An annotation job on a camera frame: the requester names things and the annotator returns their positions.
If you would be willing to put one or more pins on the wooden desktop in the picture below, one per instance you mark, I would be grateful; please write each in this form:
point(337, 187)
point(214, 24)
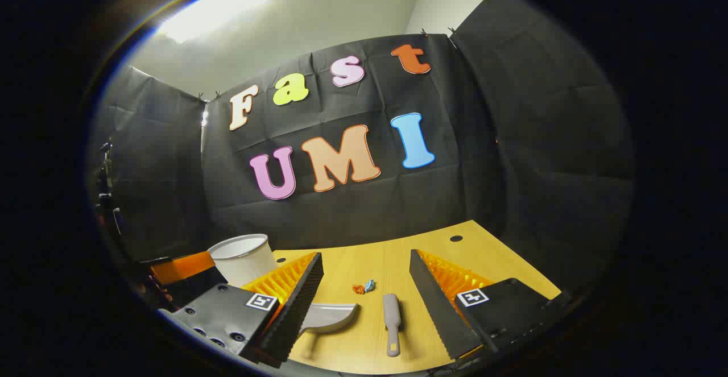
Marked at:
point(364, 263)

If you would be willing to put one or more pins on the small grey broom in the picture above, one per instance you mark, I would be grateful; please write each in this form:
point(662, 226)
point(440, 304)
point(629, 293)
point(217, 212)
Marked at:
point(392, 314)

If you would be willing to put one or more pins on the blue paper trash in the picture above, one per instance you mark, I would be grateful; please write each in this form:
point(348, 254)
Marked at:
point(369, 285)

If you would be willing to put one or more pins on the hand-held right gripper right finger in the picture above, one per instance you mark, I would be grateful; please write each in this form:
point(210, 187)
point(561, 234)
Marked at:
point(435, 303)

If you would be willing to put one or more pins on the white ribbed garbage bin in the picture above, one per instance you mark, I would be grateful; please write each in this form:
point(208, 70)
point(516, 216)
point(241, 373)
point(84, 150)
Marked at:
point(244, 260)

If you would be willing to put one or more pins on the black tripod stand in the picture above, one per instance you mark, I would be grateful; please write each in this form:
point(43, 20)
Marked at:
point(106, 195)

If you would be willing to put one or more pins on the grey plastic dustpan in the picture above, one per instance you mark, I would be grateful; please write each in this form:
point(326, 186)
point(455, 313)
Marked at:
point(333, 315)

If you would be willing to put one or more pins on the orange paper trash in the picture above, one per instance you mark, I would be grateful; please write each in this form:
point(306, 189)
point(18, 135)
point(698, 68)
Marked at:
point(358, 290)

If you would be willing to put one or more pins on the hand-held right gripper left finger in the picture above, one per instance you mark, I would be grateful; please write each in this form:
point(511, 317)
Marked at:
point(298, 309)

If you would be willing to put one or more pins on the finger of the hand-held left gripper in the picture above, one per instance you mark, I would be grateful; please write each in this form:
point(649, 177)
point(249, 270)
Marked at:
point(182, 268)

